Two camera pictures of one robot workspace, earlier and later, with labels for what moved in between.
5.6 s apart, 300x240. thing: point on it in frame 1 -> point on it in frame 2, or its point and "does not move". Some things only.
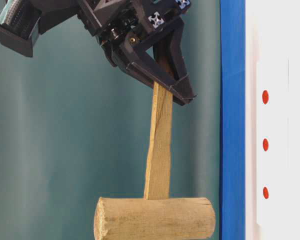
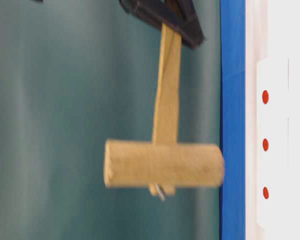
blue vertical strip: x=232 y=119 does not move
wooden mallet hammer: x=156 y=216 -> x=163 y=165
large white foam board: x=280 y=30 does not move
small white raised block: x=272 y=142 does not move
